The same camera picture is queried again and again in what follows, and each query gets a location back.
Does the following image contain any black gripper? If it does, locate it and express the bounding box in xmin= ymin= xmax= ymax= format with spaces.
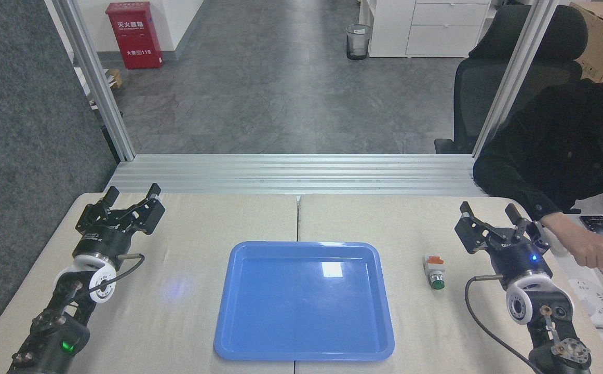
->
xmin=454 ymin=201 xmax=553 ymax=284
xmin=74 ymin=182 xmax=166 ymax=263

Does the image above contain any green push button switch part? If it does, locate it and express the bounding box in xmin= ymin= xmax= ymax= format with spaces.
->
xmin=423 ymin=255 xmax=446 ymax=290

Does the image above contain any blue plastic tray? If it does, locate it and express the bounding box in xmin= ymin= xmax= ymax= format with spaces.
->
xmin=213 ymin=241 xmax=395 ymax=362

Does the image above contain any person's hand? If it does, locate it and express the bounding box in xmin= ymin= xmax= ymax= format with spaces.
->
xmin=566 ymin=228 xmax=603 ymax=270

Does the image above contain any person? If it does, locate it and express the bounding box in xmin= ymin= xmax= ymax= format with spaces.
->
xmin=473 ymin=74 xmax=603 ymax=234

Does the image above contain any dark grey partition panel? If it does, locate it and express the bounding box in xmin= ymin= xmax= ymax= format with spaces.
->
xmin=0 ymin=0 xmax=120 ymax=360

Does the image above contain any white power strip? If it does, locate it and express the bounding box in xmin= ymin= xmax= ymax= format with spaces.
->
xmin=566 ymin=278 xmax=603 ymax=328

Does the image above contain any black office chair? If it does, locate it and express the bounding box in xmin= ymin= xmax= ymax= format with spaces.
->
xmin=434 ymin=5 xmax=589 ymax=155

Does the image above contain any red fire extinguisher box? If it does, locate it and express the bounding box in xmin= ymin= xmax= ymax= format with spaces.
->
xmin=105 ymin=2 xmax=165 ymax=70

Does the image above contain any white drawer cabinet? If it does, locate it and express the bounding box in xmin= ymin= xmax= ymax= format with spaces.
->
xmin=358 ymin=0 xmax=492 ymax=58

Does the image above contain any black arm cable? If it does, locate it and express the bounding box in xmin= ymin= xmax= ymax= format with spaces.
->
xmin=464 ymin=275 xmax=546 ymax=374
xmin=68 ymin=253 xmax=145 ymax=303

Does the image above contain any silver aluminium post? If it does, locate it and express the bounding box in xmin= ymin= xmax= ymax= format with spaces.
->
xmin=471 ymin=0 xmax=561 ymax=157
xmin=52 ymin=0 xmax=136 ymax=162

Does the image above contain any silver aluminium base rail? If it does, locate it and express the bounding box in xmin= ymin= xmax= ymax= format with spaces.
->
xmin=105 ymin=153 xmax=489 ymax=196

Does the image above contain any wire mesh trash bin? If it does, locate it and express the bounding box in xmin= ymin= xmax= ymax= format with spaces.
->
xmin=346 ymin=24 xmax=373 ymax=61

